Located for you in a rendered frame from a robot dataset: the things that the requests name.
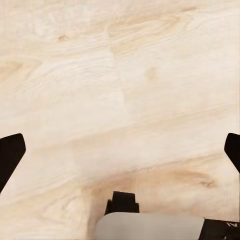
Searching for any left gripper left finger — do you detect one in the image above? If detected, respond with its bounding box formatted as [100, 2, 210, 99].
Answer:
[0, 133, 26, 193]

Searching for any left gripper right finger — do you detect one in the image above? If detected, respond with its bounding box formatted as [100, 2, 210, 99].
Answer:
[224, 133, 240, 173]

